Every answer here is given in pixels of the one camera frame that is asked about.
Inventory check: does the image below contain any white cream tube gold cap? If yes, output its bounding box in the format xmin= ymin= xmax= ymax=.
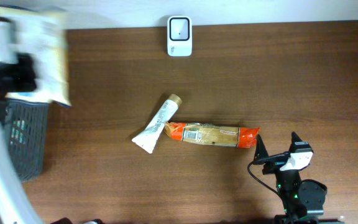
xmin=132 ymin=94 xmax=182 ymax=154

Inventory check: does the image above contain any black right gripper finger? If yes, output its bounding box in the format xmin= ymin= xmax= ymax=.
xmin=291 ymin=131 xmax=303 ymax=144
xmin=254 ymin=134 xmax=269 ymax=159

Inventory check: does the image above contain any white snack bag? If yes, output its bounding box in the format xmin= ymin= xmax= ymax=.
xmin=0 ymin=6 xmax=71 ymax=106

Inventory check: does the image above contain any white barcode scanner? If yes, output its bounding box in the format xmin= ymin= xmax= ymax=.
xmin=167 ymin=16 xmax=193 ymax=57

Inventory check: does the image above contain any dark grey plastic basket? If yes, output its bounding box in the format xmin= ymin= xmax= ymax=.
xmin=4 ymin=100 xmax=49 ymax=182

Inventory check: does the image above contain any orange spaghetti packet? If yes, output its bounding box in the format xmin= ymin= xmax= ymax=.
xmin=164 ymin=122 xmax=260 ymax=148

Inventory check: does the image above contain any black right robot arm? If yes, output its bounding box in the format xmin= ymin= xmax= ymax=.
xmin=247 ymin=132 xmax=341 ymax=224

